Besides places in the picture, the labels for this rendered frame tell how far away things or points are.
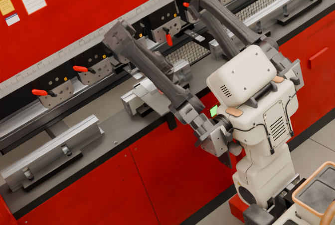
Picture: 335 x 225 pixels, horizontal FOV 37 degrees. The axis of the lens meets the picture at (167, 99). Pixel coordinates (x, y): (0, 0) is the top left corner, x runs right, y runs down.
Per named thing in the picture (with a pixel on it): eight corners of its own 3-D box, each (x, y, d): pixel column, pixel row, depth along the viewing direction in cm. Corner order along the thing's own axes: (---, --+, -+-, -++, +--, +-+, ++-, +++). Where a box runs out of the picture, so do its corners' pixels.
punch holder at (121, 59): (122, 66, 233) (111, 36, 223) (113, 59, 239) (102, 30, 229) (148, 50, 238) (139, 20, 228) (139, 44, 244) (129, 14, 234)
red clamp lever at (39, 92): (34, 91, 208) (55, 93, 214) (30, 87, 211) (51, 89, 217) (33, 95, 208) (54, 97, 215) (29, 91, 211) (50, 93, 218)
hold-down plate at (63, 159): (27, 192, 228) (24, 188, 226) (22, 186, 232) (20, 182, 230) (83, 156, 238) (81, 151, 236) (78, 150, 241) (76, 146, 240)
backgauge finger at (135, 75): (131, 86, 252) (128, 79, 249) (106, 67, 270) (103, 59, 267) (150, 74, 256) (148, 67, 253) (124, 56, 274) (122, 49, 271)
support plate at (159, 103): (161, 116, 228) (161, 114, 227) (132, 93, 247) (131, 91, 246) (193, 96, 234) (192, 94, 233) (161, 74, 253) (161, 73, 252)
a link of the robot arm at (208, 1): (187, -10, 214) (205, -22, 217) (186, 10, 226) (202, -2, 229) (263, 59, 199) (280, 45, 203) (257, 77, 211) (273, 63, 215)
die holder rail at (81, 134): (13, 192, 230) (4, 178, 224) (8, 185, 235) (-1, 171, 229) (104, 133, 246) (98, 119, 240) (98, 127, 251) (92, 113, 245)
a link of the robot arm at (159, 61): (106, 47, 178) (128, 26, 176) (98, 37, 181) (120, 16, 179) (158, 82, 215) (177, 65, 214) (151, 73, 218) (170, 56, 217)
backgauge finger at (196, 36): (194, 48, 265) (192, 40, 262) (166, 32, 283) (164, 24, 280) (211, 37, 269) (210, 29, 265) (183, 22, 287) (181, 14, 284)
